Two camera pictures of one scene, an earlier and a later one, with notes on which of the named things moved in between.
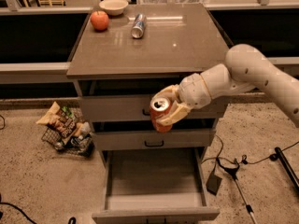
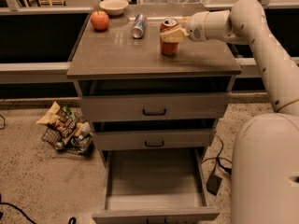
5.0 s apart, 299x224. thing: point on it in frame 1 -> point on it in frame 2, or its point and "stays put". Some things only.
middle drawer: x=197 y=139 stays put
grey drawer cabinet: x=122 y=54 stays put
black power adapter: x=213 y=183 stays put
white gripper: x=193 y=91 -> x=196 y=27
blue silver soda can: x=139 y=23 stays put
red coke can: x=159 y=106 -> x=169 y=49
